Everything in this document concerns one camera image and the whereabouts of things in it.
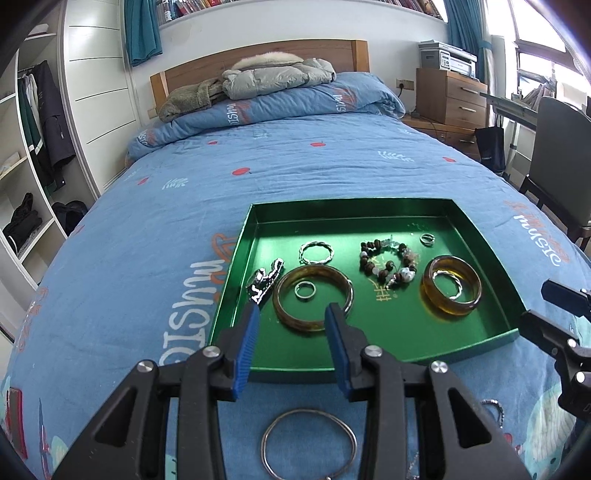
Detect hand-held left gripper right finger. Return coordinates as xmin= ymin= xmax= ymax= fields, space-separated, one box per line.
xmin=323 ymin=302 xmax=532 ymax=480

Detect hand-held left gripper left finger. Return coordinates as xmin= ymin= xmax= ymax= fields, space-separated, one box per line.
xmin=53 ymin=302 xmax=262 ymax=480

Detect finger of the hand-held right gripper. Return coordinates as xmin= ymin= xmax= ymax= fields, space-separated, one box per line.
xmin=541 ymin=279 xmax=591 ymax=319
xmin=519 ymin=310 xmax=581 ymax=364

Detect dark brown bangle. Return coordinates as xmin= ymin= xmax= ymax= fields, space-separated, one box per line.
xmin=272 ymin=266 xmax=355 ymax=333

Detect silver link watch band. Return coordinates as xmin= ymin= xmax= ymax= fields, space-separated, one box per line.
xmin=247 ymin=259 xmax=284 ymax=305

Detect green rectangular tray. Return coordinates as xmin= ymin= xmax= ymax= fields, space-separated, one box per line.
xmin=207 ymin=198 xmax=527 ymax=372

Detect silver beaded bracelet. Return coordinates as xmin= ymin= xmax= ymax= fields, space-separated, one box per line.
xmin=480 ymin=399 xmax=505 ymax=425

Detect thin silver bangle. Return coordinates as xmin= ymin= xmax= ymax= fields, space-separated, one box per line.
xmin=260 ymin=408 xmax=358 ymax=480

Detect dark bead bracelet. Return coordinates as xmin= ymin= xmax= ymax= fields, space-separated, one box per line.
xmin=359 ymin=237 xmax=420 ymax=289

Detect twisted silver bracelet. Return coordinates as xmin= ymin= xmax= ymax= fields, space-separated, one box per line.
xmin=298 ymin=240 xmax=334 ymax=266

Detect amber bangle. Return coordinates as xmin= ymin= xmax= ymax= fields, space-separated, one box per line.
xmin=419 ymin=255 xmax=483 ymax=318

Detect blue dinosaur print bed sheet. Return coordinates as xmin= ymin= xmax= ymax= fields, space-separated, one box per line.
xmin=0 ymin=113 xmax=591 ymax=480

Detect grey chair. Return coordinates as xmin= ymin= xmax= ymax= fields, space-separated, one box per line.
xmin=519 ymin=96 xmax=591 ymax=250

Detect black tote bag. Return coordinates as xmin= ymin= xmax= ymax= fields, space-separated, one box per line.
xmin=475 ymin=126 xmax=507 ymax=174

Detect grey desk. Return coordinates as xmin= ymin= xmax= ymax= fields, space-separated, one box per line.
xmin=480 ymin=90 xmax=542 ymax=126

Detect wooden bedside table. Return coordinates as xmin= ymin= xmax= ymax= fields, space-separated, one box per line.
xmin=402 ymin=115 xmax=485 ymax=158

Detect wooden drawer cabinet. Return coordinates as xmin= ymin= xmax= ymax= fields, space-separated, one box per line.
xmin=416 ymin=68 xmax=489 ymax=130

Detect folded blue duvet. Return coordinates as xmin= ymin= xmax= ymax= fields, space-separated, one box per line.
xmin=126 ymin=71 xmax=407 ymax=162

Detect olive fleece jacket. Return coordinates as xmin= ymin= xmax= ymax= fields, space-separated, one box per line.
xmin=159 ymin=78 xmax=227 ymax=123

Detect black bag on shelf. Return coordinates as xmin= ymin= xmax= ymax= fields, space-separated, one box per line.
xmin=2 ymin=193 xmax=43 ymax=250

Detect white printer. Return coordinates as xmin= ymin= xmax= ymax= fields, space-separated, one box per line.
xmin=418 ymin=41 xmax=478 ymax=79

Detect grey down jacket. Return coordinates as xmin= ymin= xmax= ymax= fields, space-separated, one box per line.
xmin=222 ymin=53 xmax=337 ymax=100

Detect wooden headboard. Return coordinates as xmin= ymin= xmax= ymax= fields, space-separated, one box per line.
xmin=150 ymin=39 xmax=370 ymax=123

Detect teal curtain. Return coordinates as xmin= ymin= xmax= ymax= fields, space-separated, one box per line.
xmin=443 ymin=0 xmax=493 ymax=61
xmin=124 ymin=0 xmax=163 ymax=68

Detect hanging dark clothes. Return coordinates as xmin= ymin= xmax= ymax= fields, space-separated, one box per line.
xmin=18 ymin=60 xmax=77 ymax=192

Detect white wardrobe door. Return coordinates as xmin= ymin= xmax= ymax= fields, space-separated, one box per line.
xmin=62 ymin=0 xmax=139 ymax=195

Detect white open wardrobe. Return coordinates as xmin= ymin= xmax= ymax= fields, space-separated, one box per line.
xmin=0 ymin=32 xmax=95 ymax=278

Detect row of books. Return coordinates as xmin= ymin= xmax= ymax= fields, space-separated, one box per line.
xmin=154 ymin=0 xmax=444 ymax=24

